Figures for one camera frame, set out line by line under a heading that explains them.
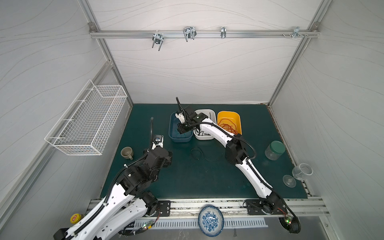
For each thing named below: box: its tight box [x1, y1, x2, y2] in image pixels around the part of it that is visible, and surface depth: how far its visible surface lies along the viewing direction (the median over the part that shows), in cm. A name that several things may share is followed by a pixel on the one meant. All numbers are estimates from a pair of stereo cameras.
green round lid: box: [270, 140, 286, 155], surface depth 86 cm
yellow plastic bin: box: [217, 110, 242, 135], surface depth 110 cm
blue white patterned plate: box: [198, 205, 225, 237], surface depth 70 cm
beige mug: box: [120, 146, 134, 160], surface depth 92 cm
